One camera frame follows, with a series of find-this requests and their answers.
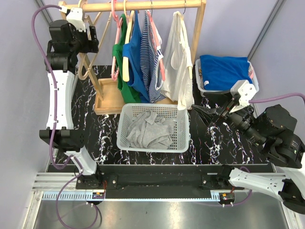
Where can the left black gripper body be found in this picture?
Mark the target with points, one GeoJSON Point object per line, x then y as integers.
{"type": "Point", "coordinates": [80, 42]}

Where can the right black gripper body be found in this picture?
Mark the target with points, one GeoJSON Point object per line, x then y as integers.
{"type": "Point", "coordinates": [225, 113]}

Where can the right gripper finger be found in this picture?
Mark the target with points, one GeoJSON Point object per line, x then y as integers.
{"type": "Point", "coordinates": [219, 98]}
{"type": "Point", "coordinates": [208, 116]}

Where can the beige wooden hanger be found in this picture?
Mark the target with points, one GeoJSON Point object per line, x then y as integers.
{"type": "Point", "coordinates": [85, 68]}

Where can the grey tank top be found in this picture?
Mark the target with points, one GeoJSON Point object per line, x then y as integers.
{"type": "Point", "coordinates": [150, 131]}

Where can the green tank top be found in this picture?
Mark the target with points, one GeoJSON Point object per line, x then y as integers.
{"type": "Point", "coordinates": [129, 94]}

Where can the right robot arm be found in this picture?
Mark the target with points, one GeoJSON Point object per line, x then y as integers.
{"type": "Point", "coordinates": [274, 131]}

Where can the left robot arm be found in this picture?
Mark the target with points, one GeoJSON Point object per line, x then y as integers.
{"type": "Point", "coordinates": [67, 41]}

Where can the white tank top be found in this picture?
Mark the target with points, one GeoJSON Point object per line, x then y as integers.
{"type": "Point", "coordinates": [177, 86]}

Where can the cream hanger under white top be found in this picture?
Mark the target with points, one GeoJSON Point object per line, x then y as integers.
{"type": "Point", "coordinates": [187, 48]}

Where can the blue tank top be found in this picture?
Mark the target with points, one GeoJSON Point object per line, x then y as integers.
{"type": "Point", "coordinates": [135, 73]}

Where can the cream wooden hanger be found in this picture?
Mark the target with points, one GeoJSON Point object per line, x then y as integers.
{"type": "Point", "coordinates": [126, 47]}

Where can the blue white striped top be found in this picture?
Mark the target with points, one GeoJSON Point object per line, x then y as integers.
{"type": "Point", "coordinates": [148, 60]}

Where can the pink hanger under striped top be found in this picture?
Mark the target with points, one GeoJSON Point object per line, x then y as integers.
{"type": "Point", "coordinates": [155, 37]}

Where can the blue folded cloth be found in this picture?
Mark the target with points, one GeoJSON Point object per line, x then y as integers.
{"type": "Point", "coordinates": [221, 73]}

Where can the white basket with clothes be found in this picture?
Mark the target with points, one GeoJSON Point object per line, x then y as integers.
{"type": "Point", "coordinates": [199, 77]}

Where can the wooden clothes rack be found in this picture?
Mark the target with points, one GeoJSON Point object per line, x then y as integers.
{"type": "Point", "coordinates": [108, 98]}

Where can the white plastic basket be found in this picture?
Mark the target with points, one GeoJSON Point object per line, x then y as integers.
{"type": "Point", "coordinates": [169, 111]}

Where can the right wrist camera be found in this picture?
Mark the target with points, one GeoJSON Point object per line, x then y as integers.
{"type": "Point", "coordinates": [242, 92]}

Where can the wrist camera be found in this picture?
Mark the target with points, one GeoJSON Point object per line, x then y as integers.
{"type": "Point", "coordinates": [242, 92]}
{"type": "Point", "coordinates": [75, 17]}

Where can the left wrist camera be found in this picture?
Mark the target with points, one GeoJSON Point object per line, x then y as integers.
{"type": "Point", "coordinates": [75, 17]}

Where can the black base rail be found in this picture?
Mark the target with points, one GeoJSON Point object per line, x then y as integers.
{"type": "Point", "coordinates": [156, 182]}

